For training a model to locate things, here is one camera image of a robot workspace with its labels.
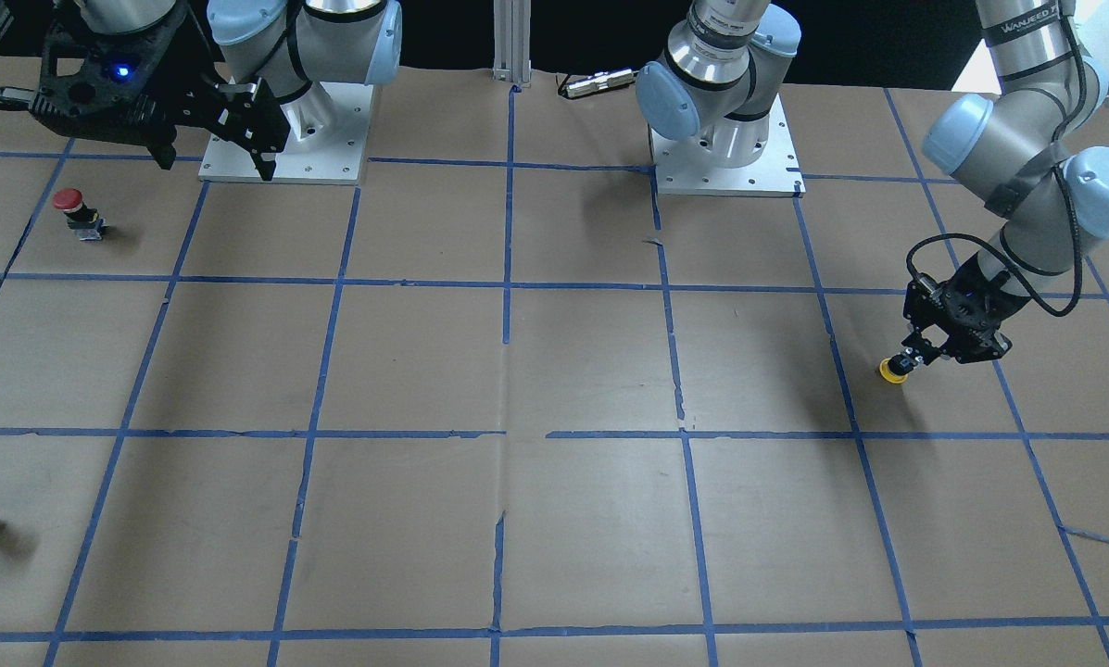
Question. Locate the red push button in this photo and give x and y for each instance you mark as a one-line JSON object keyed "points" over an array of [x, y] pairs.
{"points": [[85, 222]]}

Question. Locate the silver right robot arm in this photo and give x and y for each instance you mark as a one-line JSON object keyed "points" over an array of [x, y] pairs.
{"points": [[285, 90]]}

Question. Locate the aluminium frame post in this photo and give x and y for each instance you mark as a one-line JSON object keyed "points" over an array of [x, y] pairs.
{"points": [[511, 22]]}

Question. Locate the yellow push button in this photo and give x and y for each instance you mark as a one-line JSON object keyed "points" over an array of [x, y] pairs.
{"points": [[896, 369]]}

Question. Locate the metal connector on table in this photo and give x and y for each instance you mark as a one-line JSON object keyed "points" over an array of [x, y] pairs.
{"points": [[597, 83]]}

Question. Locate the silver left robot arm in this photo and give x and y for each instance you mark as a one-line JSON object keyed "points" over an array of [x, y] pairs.
{"points": [[1017, 111]]}

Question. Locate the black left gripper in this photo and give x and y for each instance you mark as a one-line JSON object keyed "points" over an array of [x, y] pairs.
{"points": [[930, 345]]}

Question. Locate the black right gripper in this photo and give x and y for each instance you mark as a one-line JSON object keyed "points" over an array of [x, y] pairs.
{"points": [[176, 72]]}

